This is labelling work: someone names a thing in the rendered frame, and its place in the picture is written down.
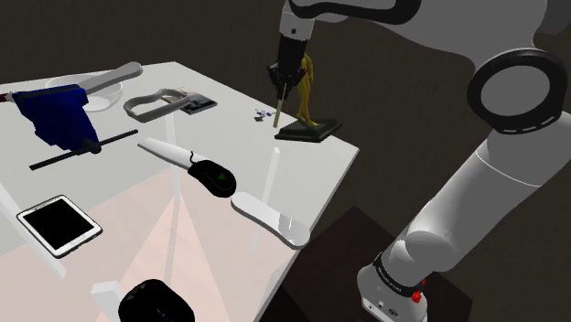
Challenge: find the gold figure on black base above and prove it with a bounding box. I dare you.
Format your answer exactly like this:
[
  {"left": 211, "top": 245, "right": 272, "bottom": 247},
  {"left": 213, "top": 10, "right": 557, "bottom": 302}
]
[{"left": 274, "top": 53, "right": 344, "bottom": 145}]

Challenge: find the grey long-handled utensil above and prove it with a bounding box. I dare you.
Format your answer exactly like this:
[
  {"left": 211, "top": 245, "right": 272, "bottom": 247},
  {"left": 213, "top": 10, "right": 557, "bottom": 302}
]
[{"left": 79, "top": 60, "right": 145, "bottom": 96}]

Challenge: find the tan wooden stick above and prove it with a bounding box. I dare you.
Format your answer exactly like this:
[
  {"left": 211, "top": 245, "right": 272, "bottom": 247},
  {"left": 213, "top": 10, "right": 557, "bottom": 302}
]
[{"left": 273, "top": 84, "right": 287, "bottom": 130}]

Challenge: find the white bowl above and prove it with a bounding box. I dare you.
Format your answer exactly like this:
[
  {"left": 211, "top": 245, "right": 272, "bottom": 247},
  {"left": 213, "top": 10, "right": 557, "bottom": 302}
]
[{"left": 44, "top": 73, "right": 124, "bottom": 113}]

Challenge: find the grey loop-shaped frame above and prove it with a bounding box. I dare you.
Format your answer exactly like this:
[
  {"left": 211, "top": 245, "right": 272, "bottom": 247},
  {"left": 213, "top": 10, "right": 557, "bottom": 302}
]
[{"left": 123, "top": 87, "right": 194, "bottom": 124}]

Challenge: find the dark grey flat box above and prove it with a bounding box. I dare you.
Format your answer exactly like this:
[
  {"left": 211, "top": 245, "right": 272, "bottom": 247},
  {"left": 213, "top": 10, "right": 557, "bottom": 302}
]
[{"left": 177, "top": 90, "right": 219, "bottom": 116}]

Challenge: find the white tablet with black screen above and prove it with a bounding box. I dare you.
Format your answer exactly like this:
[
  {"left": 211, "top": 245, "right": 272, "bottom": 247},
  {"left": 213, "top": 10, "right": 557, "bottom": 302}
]
[{"left": 16, "top": 194, "right": 104, "bottom": 260}]

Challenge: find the white flat spatula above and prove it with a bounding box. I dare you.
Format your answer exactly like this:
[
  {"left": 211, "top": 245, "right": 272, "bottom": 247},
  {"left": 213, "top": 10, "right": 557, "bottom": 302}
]
[{"left": 230, "top": 191, "right": 311, "bottom": 251}]

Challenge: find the white knife-shaped tool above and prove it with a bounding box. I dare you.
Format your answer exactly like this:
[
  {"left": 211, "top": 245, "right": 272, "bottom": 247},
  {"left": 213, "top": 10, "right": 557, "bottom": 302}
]
[{"left": 136, "top": 136, "right": 211, "bottom": 171}]

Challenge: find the black round object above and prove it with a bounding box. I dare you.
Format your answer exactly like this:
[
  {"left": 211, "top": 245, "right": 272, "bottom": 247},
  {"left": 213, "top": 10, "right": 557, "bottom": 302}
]
[{"left": 117, "top": 278, "right": 197, "bottom": 322}]

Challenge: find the blue tool with black bar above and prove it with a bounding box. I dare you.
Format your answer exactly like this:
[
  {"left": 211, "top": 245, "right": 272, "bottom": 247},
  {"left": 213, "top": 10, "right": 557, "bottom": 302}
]
[{"left": 0, "top": 83, "right": 140, "bottom": 172}]

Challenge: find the black computer mouse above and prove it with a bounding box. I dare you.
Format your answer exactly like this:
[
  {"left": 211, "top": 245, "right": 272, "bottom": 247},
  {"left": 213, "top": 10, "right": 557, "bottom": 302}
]
[{"left": 187, "top": 151, "right": 238, "bottom": 199}]

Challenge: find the white table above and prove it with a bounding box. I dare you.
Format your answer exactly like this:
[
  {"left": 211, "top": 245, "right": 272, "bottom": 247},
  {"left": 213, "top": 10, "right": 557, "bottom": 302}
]
[{"left": 0, "top": 60, "right": 361, "bottom": 322}]

